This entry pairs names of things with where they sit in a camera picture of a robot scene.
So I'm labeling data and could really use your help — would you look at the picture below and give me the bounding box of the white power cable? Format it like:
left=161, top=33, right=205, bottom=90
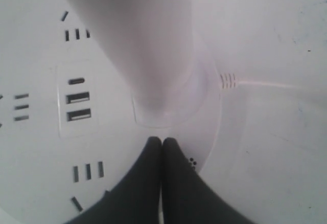
left=220, top=72, right=305, bottom=91

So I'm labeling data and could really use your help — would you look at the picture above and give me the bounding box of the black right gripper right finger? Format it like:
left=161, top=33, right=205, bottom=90
left=161, top=138, right=253, bottom=223

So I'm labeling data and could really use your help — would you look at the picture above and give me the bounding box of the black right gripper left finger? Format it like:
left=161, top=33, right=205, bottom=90
left=68, top=137, right=161, bottom=223

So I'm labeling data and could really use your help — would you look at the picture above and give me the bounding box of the white desk lamp with sockets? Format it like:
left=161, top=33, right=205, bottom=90
left=1, top=0, right=221, bottom=223

